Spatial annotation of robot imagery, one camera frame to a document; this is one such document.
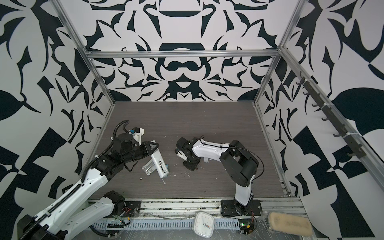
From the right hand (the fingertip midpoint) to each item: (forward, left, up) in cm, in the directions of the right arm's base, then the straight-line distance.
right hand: (192, 164), depth 89 cm
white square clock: (-29, -5, +3) cm, 30 cm away
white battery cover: (-3, +24, +3) cm, 24 cm away
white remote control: (-6, +15, +16) cm, 23 cm away
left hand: (+3, +16, +21) cm, 26 cm away
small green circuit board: (-29, -25, -2) cm, 39 cm away
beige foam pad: (-29, -44, +3) cm, 53 cm away
